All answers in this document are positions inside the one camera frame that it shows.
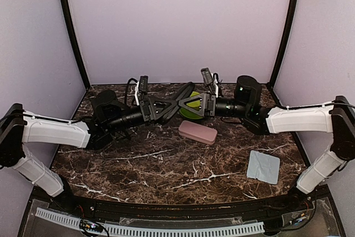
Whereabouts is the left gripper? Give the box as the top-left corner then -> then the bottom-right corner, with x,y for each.
106,97 -> 178,134

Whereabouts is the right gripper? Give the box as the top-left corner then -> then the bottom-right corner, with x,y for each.
179,92 -> 250,118

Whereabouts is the black glasses case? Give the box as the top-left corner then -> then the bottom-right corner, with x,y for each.
158,82 -> 195,125

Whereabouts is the pink glasses case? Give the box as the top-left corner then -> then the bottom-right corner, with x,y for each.
178,120 -> 217,145

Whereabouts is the blue cleaning cloth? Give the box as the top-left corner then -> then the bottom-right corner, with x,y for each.
246,150 -> 281,185

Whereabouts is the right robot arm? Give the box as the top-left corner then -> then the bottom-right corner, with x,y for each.
179,75 -> 354,211

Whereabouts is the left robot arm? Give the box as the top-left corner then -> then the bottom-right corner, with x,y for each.
1,90 -> 178,213

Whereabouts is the green bowl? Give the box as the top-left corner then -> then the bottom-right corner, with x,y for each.
190,91 -> 202,101

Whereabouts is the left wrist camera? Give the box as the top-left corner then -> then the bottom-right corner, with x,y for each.
134,75 -> 149,106

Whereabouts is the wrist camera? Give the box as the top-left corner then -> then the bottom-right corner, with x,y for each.
134,75 -> 149,106
200,68 -> 221,98

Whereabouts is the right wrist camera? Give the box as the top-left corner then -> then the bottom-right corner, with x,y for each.
200,68 -> 221,98

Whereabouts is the black front rail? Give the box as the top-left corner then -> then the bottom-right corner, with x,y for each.
30,185 -> 331,224

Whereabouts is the white slotted cable duct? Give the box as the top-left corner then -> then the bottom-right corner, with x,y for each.
35,208 -> 265,236

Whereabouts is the right black frame post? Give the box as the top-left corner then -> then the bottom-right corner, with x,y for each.
269,0 -> 297,89

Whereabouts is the black frame post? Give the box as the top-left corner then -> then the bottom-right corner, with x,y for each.
269,0 -> 297,89
60,0 -> 91,89

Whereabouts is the left black frame post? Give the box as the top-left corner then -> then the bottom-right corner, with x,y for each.
60,0 -> 91,89

